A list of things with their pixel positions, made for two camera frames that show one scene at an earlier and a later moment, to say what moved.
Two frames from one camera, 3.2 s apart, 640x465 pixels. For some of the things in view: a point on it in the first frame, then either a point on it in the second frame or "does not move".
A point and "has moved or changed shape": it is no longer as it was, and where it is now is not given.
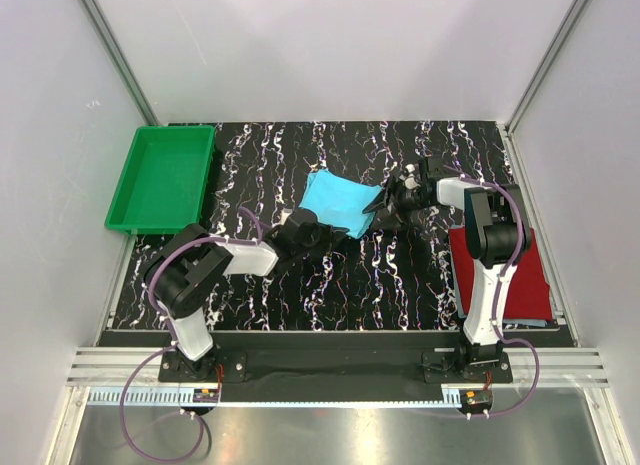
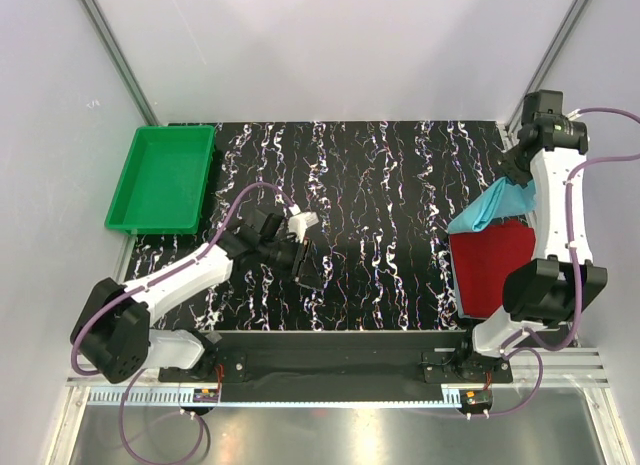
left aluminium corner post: x=114 y=54 does not move
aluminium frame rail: x=130 y=368 does not move
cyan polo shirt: x=339 y=201 has moved or changed shape
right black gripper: x=382 y=198 → x=510 y=170
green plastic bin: x=164 y=183 does not move
